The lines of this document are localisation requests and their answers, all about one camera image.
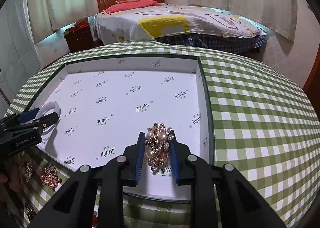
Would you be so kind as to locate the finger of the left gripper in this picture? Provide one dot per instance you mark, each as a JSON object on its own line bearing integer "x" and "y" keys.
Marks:
{"x": 47, "y": 123}
{"x": 28, "y": 116}

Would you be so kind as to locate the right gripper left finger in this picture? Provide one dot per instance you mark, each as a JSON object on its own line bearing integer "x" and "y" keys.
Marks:
{"x": 125, "y": 169}

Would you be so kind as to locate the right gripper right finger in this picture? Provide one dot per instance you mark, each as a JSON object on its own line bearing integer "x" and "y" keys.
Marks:
{"x": 188, "y": 168}

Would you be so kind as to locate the white jade bangle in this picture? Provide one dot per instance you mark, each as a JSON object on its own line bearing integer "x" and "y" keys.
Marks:
{"x": 47, "y": 109}

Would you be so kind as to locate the gold pearl brooch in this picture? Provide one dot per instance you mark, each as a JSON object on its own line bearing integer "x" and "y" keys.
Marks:
{"x": 158, "y": 140}

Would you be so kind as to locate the silver rhinestone brooch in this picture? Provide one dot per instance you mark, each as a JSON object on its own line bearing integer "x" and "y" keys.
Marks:
{"x": 29, "y": 170}

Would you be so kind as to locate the green white gift box tray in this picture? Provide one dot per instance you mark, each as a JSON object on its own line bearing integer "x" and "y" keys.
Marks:
{"x": 106, "y": 103}

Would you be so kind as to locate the glass sliding wardrobe door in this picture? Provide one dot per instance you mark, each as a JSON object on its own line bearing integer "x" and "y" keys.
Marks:
{"x": 19, "y": 61}

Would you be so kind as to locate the dark wooden nightstand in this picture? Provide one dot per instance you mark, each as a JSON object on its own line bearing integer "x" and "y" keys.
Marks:
{"x": 79, "y": 37}

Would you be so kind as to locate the green checkered tablecloth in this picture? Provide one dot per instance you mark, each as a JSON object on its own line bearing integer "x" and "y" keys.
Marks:
{"x": 264, "y": 123}

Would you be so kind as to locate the pink pillow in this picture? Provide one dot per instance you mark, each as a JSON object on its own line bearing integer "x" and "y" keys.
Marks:
{"x": 130, "y": 6}

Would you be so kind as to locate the bed with patterned sheet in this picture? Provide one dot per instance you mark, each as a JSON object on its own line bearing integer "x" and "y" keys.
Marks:
{"x": 195, "y": 26}

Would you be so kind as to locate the wooden door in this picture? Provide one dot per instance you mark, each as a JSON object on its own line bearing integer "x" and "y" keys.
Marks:
{"x": 312, "y": 85}

